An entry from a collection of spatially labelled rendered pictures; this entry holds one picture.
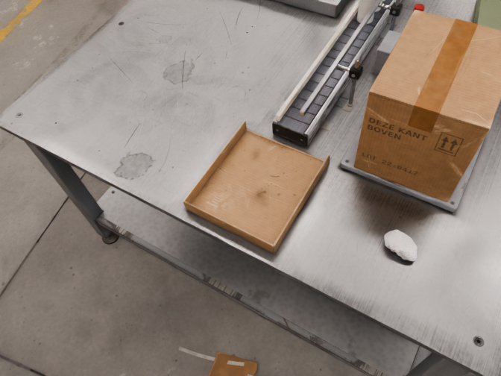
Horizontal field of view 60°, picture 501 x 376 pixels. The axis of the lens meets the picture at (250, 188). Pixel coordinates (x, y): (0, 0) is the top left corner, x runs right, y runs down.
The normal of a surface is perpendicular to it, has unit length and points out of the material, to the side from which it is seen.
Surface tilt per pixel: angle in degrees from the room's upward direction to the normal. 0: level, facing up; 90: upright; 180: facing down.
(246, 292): 0
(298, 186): 0
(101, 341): 0
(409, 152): 90
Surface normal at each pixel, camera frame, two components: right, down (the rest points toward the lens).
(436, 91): -0.07, -0.54
